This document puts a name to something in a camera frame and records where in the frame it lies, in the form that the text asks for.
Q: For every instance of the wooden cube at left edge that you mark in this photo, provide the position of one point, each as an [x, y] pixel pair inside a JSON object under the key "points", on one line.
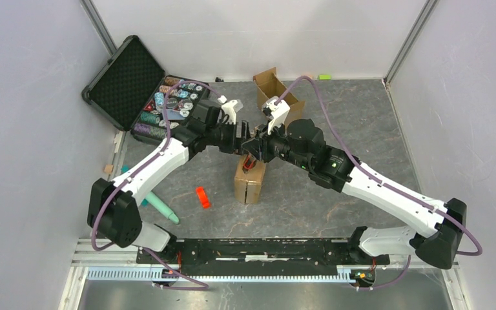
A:
{"points": [[108, 169]]}

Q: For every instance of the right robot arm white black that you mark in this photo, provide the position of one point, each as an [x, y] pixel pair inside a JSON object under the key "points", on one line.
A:
{"points": [[433, 228]]}

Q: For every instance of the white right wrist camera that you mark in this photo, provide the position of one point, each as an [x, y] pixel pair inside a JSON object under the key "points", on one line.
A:
{"points": [[276, 111]]}

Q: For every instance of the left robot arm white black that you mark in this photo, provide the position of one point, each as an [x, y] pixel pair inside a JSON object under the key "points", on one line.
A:
{"points": [[113, 207]]}

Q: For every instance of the mint green marker pen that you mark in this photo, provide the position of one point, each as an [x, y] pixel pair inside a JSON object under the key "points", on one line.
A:
{"points": [[162, 208]]}

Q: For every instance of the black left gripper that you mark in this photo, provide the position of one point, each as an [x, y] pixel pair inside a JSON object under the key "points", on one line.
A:
{"points": [[245, 134]]}

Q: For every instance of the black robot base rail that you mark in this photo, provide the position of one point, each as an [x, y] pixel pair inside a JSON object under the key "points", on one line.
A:
{"points": [[265, 256]]}

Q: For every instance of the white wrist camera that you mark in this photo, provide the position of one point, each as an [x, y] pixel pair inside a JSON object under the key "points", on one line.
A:
{"points": [[229, 108], [276, 111]]}

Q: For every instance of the green eraser block at wall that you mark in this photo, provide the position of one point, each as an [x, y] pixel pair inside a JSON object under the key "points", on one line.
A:
{"points": [[324, 77]]}

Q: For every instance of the orange curved plastic piece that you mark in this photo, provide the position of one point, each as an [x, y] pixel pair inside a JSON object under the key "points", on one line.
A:
{"points": [[203, 198]]}

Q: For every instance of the open empty cardboard box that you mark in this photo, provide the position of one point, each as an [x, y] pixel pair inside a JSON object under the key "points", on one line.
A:
{"points": [[269, 86]]}

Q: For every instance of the brown cardboard box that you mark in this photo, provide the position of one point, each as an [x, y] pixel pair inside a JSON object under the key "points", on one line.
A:
{"points": [[248, 184]]}

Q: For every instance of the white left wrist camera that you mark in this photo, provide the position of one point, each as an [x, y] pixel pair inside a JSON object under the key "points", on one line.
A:
{"points": [[229, 108]]}

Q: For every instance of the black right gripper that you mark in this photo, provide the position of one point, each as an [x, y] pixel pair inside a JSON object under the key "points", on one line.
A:
{"points": [[260, 147]]}

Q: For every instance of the red black utility knife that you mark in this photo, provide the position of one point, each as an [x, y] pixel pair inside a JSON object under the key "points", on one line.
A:
{"points": [[248, 163]]}

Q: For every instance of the black poker chip case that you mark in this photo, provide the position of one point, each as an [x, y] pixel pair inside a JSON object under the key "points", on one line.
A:
{"points": [[129, 91]]}

